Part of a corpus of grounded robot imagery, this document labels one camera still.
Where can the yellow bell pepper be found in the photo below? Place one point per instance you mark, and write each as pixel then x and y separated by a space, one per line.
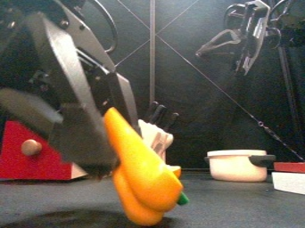
pixel 143 172

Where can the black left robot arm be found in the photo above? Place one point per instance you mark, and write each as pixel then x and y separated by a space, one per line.
pixel 16 44

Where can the white toy knife block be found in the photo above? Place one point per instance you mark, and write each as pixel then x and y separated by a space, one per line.
pixel 157 139

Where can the red white wooden drawer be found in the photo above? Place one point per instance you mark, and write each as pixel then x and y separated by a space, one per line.
pixel 23 166

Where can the orange toy food piece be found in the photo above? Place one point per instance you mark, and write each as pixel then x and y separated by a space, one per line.
pixel 175 171

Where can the red and white box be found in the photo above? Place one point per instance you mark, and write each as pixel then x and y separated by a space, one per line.
pixel 289 181

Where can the grey metal frame pole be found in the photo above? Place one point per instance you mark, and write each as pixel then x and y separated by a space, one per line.
pixel 153 53

